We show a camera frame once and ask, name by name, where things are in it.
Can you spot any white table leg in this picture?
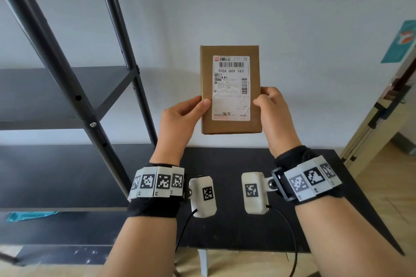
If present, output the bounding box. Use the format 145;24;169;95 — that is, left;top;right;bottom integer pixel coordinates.
198;249;209;277

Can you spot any wooden door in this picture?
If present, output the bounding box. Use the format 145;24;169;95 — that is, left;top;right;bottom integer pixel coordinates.
339;55;416;178

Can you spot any person's left forearm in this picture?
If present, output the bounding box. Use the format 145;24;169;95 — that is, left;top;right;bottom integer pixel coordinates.
102;212;178;277

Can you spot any brown cardboard box with label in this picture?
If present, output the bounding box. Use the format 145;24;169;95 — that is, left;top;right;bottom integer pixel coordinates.
200;45;263;135

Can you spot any black camera cable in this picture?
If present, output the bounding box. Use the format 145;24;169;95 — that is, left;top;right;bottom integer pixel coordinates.
174;209;199;277
266;205;298;277

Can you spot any teal plastic bag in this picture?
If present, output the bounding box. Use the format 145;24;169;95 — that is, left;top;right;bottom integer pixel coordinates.
6;211;60;223

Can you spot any grey floor mat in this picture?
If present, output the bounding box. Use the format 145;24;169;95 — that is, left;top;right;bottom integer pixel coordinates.
389;132;416;157

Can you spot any person's left hand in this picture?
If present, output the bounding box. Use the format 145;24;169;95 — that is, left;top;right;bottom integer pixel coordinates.
150;96;212;167

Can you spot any person's right forearm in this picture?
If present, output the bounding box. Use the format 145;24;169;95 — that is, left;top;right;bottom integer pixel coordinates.
294;195;416;277

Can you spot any teal poster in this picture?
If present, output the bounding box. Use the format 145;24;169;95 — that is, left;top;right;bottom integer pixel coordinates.
380;20;416;64

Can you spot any black wristband with marker tags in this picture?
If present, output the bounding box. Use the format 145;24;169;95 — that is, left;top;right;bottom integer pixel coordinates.
127;165;186;219
271;145;344;206

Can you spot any white wrist camera with marker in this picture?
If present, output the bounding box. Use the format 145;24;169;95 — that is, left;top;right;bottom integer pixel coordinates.
188;176;218;219
241;172;271;215

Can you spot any black metal shelf rack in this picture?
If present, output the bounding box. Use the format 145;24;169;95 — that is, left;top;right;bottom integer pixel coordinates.
0;0;160;267

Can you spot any black door bracket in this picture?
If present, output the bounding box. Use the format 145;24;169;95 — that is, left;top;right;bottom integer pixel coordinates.
370;84;414;129

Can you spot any person's right hand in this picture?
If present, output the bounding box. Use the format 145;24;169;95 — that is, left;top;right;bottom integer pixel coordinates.
253;87;303;159

